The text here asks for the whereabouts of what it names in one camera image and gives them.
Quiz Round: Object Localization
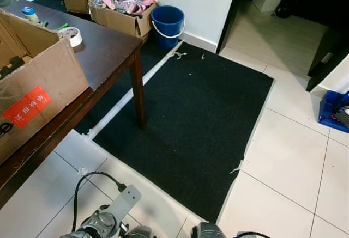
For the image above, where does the dark wooden table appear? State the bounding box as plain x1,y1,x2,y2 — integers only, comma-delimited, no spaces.
0,0,147,206

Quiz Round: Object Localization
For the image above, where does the white tape roll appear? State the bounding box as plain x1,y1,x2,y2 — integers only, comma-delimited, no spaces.
57,27,83,48

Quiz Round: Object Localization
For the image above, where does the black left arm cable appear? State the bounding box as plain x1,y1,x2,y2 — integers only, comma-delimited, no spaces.
73,172,127,233

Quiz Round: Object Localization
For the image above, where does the small jar with blue lid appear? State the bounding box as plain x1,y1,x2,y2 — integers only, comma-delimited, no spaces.
22,7,40,24

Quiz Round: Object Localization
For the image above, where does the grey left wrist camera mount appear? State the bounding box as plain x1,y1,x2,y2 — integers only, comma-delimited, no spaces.
105,185,142,227

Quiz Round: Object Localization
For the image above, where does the blue plastic crate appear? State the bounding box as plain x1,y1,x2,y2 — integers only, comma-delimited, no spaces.
318,90,349,134

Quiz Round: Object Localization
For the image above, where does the grey left robot leg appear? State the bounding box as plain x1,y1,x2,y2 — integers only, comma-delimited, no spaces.
123,225,157,238

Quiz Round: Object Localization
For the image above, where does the black door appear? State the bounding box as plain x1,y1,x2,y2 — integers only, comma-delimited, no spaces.
306,26,349,91

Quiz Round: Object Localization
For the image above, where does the cardboard box of pink items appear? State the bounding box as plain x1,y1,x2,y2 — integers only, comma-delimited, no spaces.
89,0,159,39

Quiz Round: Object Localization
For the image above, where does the large black floor mat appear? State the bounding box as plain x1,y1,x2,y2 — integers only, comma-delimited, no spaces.
90,42,274,223

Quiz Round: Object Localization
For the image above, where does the cardboard box with red label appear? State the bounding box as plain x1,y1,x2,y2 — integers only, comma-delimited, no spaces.
0,10,90,165

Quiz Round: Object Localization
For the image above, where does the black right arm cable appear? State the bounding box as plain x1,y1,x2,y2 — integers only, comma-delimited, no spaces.
237,231,271,238

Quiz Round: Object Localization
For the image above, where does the blue plastic bucket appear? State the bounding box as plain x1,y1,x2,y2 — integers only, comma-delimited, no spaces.
151,5,185,50

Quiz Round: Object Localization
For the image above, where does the pink and white plastic bundle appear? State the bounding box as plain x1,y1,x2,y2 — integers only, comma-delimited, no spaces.
90,0,158,16

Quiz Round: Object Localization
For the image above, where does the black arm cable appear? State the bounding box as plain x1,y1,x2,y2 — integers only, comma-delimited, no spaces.
73,172,127,233
237,231,271,238

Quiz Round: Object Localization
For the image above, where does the white square box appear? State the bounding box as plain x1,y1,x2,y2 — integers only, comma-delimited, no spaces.
252,0,282,13

